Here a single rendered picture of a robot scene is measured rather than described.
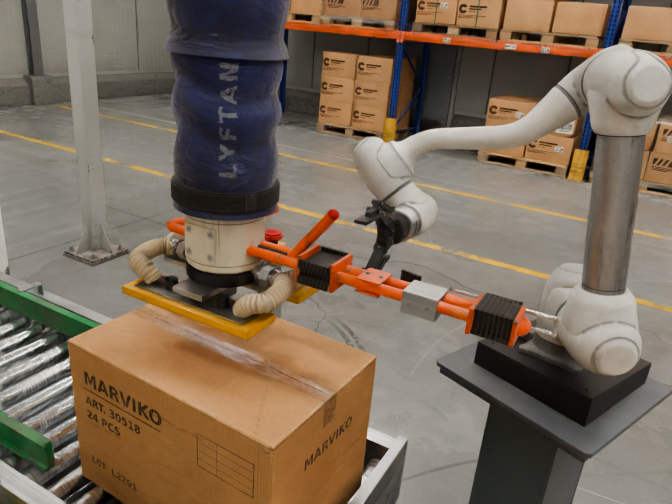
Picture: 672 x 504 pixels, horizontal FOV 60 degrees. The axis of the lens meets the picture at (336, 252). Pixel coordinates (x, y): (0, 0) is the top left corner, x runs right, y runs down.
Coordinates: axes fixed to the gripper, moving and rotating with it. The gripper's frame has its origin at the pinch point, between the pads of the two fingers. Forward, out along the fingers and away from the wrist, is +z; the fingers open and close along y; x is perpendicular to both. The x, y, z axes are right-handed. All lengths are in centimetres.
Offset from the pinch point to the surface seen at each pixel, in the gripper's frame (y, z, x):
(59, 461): 66, 34, 66
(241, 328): 10.3, 28.3, 10.9
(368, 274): -1.8, 14.6, -9.0
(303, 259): -2.3, 17.1, 4.3
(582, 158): 92, -683, 17
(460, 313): -0.5, 17.0, -28.4
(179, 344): 25.6, 21.0, 34.3
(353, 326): 120, -167, 77
